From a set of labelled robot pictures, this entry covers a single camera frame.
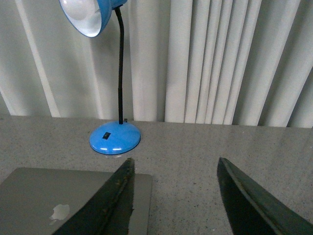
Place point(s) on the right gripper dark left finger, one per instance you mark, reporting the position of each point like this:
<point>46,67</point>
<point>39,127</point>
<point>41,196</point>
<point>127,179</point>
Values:
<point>109,211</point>

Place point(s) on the silver laptop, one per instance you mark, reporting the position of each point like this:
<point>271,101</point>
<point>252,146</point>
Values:
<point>38,201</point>

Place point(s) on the white curtain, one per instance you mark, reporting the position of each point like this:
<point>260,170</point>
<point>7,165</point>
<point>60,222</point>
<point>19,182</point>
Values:
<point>242,62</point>

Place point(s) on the blue desk lamp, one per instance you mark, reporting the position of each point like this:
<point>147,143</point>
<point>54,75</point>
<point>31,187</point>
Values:
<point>90,17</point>

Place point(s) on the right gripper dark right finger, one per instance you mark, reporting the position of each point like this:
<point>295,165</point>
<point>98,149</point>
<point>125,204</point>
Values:
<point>252,210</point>

